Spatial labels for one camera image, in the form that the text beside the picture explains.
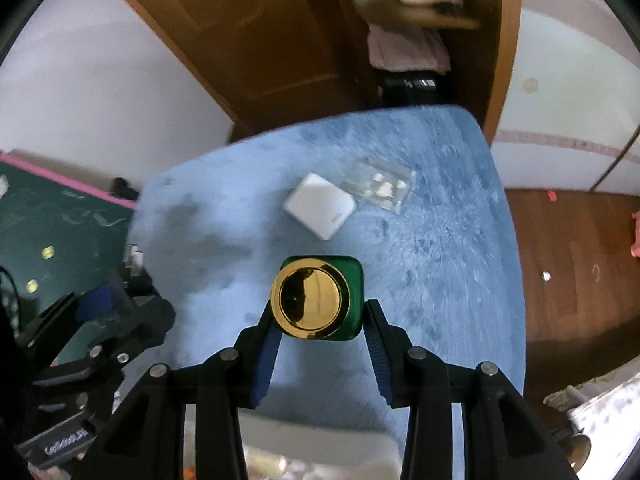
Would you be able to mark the brown wooden wardrobe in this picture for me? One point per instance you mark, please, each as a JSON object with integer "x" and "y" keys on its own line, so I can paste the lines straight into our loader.
{"x": 250, "y": 35}

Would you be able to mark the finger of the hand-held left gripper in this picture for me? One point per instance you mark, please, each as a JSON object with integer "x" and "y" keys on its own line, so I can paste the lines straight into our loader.
{"x": 147, "y": 320}
{"x": 96, "y": 302}

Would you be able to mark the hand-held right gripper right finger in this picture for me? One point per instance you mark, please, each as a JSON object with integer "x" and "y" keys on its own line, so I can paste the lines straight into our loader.
{"x": 380, "y": 355}

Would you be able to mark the white square box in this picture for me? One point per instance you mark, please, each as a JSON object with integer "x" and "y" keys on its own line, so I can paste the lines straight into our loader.
{"x": 320, "y": 205}

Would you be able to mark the black easel knob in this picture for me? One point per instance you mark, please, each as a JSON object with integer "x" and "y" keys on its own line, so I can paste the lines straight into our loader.
{"x": 124, "y": 189}

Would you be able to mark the yellow smiley magnet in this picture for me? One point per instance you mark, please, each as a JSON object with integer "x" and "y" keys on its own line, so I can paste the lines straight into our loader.
{"x": 48, "y": 252}
{"x": 32, "y": 286}

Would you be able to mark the green chalkboard with pink frame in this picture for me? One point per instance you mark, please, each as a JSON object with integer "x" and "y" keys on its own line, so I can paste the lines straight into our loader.
{"x": 50, "y": 220}

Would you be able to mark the floral white cloth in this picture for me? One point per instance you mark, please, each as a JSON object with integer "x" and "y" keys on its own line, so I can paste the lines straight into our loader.
{"x": 605, "y": 420}

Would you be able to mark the dark bag in wardrobe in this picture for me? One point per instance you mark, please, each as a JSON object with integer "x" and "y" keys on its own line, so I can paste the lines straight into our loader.
{"x": 410, "y": 87}

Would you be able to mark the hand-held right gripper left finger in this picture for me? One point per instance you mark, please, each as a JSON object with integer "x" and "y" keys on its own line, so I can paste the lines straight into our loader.
{"x": 265, "y": 360}

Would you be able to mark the pink folded cloth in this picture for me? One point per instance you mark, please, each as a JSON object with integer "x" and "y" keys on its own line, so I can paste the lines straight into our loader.
{"x": 405, "y": 50}

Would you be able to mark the white plastic tray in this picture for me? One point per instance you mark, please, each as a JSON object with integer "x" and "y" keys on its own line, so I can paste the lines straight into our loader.
{"x": 320, "y": 445}

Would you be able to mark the clear plastic packaging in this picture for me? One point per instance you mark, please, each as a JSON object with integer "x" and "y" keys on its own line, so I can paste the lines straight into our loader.
{"x": 380, "y": 182}

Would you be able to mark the green bottle with gold cap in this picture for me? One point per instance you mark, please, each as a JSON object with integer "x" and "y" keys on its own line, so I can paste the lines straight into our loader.
{"x": 310, "y": 300}

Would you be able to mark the pink plastic stool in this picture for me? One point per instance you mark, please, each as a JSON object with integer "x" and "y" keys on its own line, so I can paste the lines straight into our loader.
{"x": 636, "y": 240}

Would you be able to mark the blue plush table cover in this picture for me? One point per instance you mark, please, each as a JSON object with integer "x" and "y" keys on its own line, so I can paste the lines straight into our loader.
{"x": 425, "y": 260}

